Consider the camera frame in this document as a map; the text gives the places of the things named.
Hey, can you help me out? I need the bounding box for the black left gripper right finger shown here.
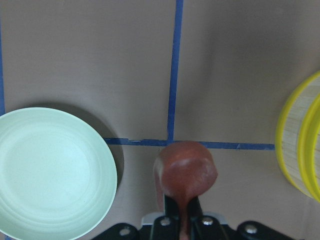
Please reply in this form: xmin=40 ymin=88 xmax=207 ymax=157
xmin=187 ymin=197 xmax=292 ymax=240

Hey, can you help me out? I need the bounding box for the green round plate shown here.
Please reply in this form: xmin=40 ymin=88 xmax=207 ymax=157
xmin=0 ymin=107 xmax=118 ymax=240

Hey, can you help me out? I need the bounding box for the brown steamed bun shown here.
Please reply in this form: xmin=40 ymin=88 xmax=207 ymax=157
xmin=153 ymin=141 xmax=218 ymax=240

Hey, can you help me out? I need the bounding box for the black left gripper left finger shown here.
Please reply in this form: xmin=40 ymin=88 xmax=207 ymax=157
xmin=94 ymin=196 xmax=180 ymax=240

